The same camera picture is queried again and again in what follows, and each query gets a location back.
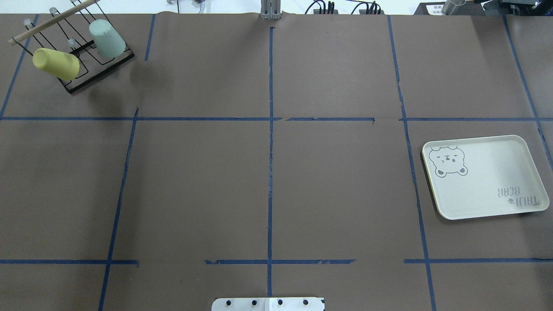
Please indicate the yellow plastic cup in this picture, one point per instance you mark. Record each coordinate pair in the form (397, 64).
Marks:
(57, 63)

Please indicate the silver metal cup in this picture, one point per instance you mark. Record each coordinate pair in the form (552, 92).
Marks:
(452, 7)

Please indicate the aluminium camera post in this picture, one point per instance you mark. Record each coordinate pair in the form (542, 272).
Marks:
(271, 9)

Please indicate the black wire cup rack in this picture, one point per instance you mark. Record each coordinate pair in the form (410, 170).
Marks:
(68, 31)

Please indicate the cream bear print tray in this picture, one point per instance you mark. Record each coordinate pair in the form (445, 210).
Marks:
(485, 176)

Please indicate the pale green plastic cup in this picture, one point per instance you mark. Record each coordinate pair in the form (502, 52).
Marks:
(107, 39)

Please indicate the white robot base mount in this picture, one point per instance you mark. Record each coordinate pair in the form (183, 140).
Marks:
(269, 304)

